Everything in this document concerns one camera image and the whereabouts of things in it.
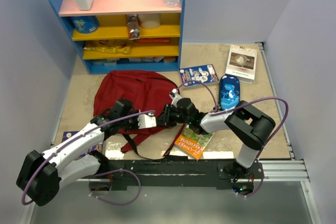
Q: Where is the orange treehouse book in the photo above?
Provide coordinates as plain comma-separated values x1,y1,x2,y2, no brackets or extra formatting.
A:
174,125,215,160

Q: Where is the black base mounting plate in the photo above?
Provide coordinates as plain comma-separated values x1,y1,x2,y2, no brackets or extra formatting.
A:
85,157,265,194

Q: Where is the yellow chips bag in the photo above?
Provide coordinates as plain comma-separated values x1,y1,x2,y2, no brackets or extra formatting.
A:
83,39,133,55

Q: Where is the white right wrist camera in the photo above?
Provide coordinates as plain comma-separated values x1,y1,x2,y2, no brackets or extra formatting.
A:
169,89,182,107

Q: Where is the purple book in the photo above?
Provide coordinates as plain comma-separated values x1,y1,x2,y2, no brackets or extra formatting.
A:
62,131,103,158

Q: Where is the blue cartoon book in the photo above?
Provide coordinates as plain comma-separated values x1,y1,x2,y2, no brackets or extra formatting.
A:
179,64,219,87

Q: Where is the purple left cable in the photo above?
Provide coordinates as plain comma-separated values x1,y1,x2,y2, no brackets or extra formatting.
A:
21,110,156,206

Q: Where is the blue dinosaur pencil case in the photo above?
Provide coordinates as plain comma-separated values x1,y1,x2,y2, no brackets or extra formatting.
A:
218,74,240,110

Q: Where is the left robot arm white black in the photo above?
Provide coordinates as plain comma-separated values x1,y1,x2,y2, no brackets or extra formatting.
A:
16,99,150,206

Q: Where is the purple cable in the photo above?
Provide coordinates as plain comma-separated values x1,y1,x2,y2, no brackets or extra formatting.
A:
21,110,156,206
175,82,290,198

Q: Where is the blue shelf unit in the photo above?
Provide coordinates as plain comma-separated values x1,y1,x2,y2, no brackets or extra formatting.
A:
48,0,185,74

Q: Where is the red flat box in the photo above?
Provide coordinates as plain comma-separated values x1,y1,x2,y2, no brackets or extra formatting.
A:
136,37,171,44

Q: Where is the red backpack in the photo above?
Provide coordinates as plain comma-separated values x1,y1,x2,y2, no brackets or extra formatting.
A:
93,70,177,153

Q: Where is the white round container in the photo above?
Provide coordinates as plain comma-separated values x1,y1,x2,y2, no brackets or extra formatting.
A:
138,13,161,29

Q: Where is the silver snack packet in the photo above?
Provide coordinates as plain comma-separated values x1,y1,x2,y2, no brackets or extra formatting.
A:
127,14,140,40

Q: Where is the white coffee cover book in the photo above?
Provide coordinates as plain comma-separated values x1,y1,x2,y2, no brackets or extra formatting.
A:
225,45,257,84

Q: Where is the blue snack can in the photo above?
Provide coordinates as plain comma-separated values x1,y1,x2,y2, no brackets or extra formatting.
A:
70,16,99,34

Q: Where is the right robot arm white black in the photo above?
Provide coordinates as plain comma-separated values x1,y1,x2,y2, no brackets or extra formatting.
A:
156,98,276,178

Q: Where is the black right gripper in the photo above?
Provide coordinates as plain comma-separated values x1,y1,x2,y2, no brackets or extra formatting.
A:
155,103,191,127

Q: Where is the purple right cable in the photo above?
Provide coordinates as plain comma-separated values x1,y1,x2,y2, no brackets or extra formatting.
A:
175,82,290,198

